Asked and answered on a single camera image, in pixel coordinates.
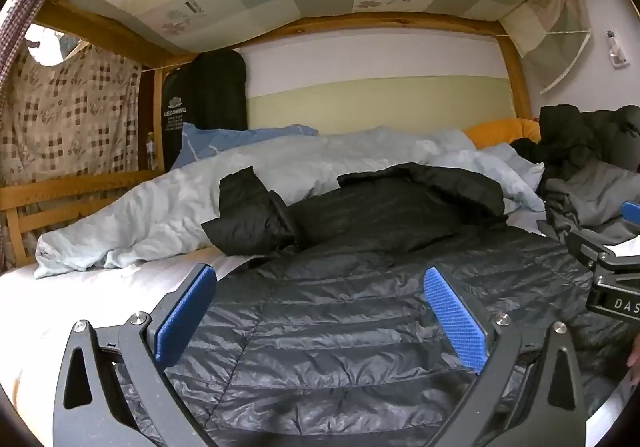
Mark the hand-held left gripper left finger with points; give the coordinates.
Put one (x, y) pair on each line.
(185, 312)

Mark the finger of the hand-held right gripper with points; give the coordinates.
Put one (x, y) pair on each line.
(631, 212)
(585, 244)

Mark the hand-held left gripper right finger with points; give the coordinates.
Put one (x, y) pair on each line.
(455, 322)

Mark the black puffer jacket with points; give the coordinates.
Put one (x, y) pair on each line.
(350, 287)

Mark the grey folded garment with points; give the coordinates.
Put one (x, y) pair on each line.
(590, 197)

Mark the dark crumpled jacket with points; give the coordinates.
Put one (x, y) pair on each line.
(585, 132)

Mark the light blue duvet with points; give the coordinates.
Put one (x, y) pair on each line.
(165, 207)

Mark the white bed sheet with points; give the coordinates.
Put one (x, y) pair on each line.
(75, 287)

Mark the orange pillow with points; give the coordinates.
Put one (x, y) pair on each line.
(500, 129)

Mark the small bottle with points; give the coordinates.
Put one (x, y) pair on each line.
(148, 147)

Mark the blue pillow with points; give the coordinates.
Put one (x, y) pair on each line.
(210, 142)

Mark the black hanging bag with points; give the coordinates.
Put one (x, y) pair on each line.
(210, 92)

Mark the brown patterned curtain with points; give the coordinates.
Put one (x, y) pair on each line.
(65, 117)

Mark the red gingham cloth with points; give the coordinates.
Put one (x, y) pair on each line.
(30, 2)

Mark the white wall socket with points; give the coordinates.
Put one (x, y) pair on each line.
(617, 57)

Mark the wooden bunk bed frame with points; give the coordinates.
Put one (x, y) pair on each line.
(390, 22)

